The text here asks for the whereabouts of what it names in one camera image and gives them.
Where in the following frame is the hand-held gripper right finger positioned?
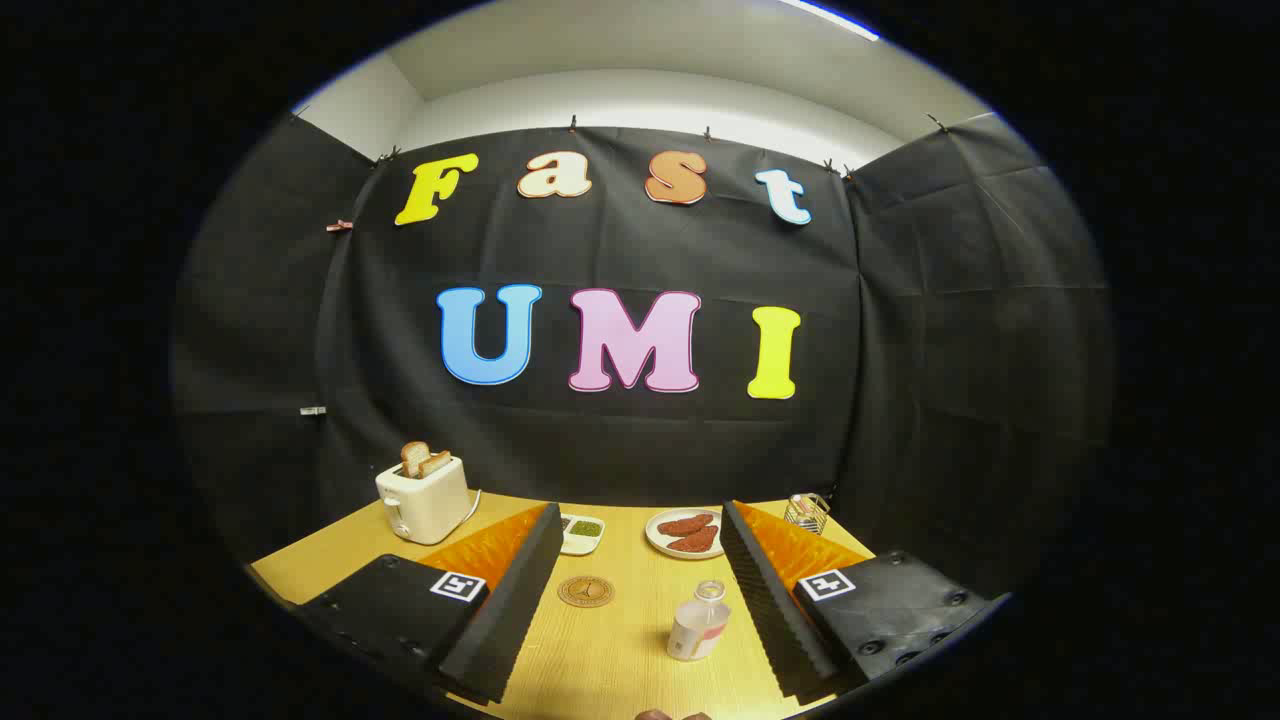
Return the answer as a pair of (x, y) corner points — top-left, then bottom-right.
(720, 500), (1011, 701)

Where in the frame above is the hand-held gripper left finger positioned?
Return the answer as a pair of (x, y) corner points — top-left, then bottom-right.
(295, 502), (566, 706)

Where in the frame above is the clear juice bottle pink label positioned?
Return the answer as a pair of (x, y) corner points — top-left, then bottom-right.
(667, 580), (732, 663)

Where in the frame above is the round wooden coaster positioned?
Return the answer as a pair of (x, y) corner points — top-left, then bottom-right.
(558, 575), (616, 609)

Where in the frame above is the white divided dish with grains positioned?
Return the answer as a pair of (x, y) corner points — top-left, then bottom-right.
(560, 513), (606, 557)

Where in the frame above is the wooden table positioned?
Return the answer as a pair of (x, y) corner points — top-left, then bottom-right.
(250, 492), (876, 720)

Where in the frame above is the white toaster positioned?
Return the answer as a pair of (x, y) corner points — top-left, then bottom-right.
(375, 455), (473, 546)

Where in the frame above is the white round plate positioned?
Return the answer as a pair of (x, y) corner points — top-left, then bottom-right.
(645, 508), (726, 559)

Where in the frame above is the black backdrop cloth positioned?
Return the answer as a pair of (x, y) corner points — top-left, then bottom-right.
(170, 112), (1116, 601)

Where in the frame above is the metal wire basket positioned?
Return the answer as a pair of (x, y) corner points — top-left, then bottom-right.
(784, 493), (831, 536)

